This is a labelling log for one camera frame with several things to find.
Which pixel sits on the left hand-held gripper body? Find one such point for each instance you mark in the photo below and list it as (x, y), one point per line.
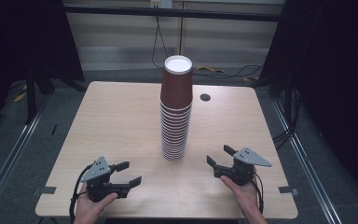
(99, 174)

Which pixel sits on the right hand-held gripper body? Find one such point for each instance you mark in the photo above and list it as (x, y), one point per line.
(245, 160)

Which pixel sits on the stack of brown cups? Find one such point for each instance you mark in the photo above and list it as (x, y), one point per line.
(176, 109)

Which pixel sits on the person's right hand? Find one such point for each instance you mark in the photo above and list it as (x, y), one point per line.
(245, 196)

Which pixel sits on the person's left hand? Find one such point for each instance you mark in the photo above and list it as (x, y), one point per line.
(87, 208)

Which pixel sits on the grey tape piece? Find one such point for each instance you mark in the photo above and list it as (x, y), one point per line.
(288, 190)
(48, 190)

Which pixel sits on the black round table grommet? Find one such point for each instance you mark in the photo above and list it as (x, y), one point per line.
(205, 97)

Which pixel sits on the yellow floor item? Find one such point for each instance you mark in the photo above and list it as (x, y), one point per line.
(19, 97)
(209, 68)

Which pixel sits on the black curtain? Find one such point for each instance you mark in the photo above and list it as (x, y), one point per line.
(21, 37)
(332, 77)

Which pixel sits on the black horizontal bar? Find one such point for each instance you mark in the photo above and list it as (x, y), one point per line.
(167, 13)

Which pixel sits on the metal floor rail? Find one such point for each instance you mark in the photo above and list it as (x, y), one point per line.
(9, 161)
(307, 165)

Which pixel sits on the white wall socket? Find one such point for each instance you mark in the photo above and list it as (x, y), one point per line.
(161, 3)

